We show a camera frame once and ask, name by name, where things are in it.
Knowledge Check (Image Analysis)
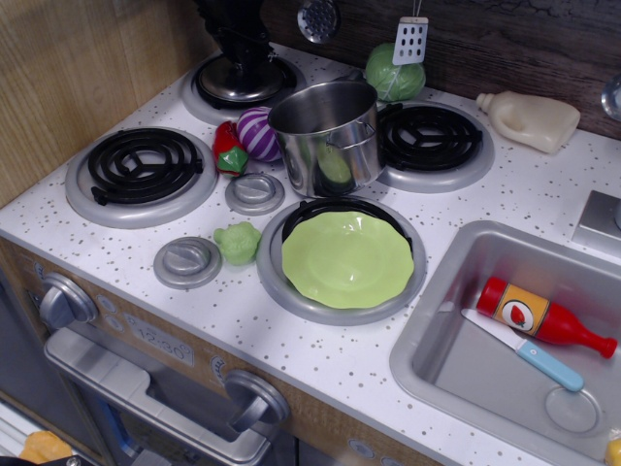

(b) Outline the chrome faucet knob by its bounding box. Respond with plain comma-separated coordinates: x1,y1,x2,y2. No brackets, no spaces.
601,74,621,121

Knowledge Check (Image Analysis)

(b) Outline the grey oven knob right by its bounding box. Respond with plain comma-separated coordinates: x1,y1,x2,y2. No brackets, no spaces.
224,369,290,433

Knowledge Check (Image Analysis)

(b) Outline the hanging metal strainer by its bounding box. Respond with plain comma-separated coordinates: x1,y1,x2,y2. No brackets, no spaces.
297,0,341,45

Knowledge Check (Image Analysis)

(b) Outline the light green toy lettuce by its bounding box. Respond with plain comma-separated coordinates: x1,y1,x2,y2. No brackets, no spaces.
213,221,262,266

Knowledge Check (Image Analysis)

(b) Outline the red toy ketchup bottle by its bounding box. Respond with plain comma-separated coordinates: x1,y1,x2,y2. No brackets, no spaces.
475,277,618,359

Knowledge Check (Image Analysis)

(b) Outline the white toy spatula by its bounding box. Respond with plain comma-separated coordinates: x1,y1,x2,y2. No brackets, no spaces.
392,17,429,66

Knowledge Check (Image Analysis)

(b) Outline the yellow toy at bottom left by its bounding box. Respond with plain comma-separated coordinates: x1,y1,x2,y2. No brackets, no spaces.
18,431,73,464

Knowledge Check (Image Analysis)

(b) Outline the grey stove knob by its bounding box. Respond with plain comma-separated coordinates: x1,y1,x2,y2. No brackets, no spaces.
153,237,222,289
225,173,285,216

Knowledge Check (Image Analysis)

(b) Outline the grey oven door handle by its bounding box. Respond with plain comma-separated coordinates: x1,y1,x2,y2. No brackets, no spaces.
45,328,272,465

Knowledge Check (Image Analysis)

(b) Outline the grey oven knob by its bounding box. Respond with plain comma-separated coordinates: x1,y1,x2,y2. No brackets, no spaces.
224,369,290,433
39,272,98,329

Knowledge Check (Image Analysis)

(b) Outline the cream toy bottle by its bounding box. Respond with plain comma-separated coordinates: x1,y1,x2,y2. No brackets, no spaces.
475,91,581,154

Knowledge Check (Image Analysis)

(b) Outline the blue handled toy knife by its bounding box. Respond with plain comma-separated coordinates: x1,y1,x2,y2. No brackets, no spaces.
461,309,584,392

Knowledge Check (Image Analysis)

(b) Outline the black burner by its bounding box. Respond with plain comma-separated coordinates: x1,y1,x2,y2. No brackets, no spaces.
180,54,307,125
65,127,218,229
256,196,427,326
378,103,495,194

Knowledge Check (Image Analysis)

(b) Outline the yellow toy at bottom right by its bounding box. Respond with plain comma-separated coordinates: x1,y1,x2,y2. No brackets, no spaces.
605,438,621,466

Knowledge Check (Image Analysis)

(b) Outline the back right black burner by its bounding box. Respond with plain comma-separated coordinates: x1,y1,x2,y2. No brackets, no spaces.
378,103,495,194

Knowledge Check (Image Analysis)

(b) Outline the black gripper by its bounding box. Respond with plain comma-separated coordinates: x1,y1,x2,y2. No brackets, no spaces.
195,0,284,87

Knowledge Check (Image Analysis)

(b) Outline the green toy cabbage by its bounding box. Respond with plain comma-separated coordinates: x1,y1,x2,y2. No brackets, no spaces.
365,43,426,103

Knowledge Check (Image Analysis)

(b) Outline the steel pot lid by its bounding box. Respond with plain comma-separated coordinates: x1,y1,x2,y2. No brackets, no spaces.
198,54,286,103

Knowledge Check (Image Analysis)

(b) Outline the grey stove knob lower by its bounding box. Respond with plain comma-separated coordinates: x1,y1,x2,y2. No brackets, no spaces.
153,237,222,289

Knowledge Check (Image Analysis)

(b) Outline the front right black burner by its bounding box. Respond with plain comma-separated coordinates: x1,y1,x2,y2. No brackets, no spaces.
256,196,427,326

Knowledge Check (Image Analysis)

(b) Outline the back left black burner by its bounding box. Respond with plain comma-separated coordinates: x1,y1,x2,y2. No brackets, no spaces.
180,54,307,125

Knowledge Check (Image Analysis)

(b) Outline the grey oven knob left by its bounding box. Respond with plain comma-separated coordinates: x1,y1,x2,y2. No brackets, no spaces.
39,272,98,329

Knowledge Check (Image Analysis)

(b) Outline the grey stove knob upper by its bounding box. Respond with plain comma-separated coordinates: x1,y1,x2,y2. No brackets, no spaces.
225,173,285,216

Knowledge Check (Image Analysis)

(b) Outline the stainless steel pot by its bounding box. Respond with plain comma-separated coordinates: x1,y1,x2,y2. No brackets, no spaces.
268,80,385,198

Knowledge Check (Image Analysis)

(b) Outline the grey toy sink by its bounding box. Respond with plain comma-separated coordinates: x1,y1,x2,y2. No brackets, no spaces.
390,221,620,465

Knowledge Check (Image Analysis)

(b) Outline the yellow toy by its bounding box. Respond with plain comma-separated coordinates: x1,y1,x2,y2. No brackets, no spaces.
18,431,73,464
605,438,621,466

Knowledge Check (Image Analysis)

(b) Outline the red toy pepper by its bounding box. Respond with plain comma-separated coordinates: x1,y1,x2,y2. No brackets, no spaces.
212,120,249,178

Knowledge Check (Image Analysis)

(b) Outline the front left black burner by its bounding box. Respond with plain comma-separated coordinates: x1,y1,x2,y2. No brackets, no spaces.
65,127,218,229

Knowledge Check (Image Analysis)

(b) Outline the green plastic plate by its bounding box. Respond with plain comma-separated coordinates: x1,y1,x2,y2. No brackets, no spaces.
281,211,415,310

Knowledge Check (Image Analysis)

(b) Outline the purple striped toy onion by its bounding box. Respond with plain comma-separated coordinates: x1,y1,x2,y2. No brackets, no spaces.
237,107,282,162

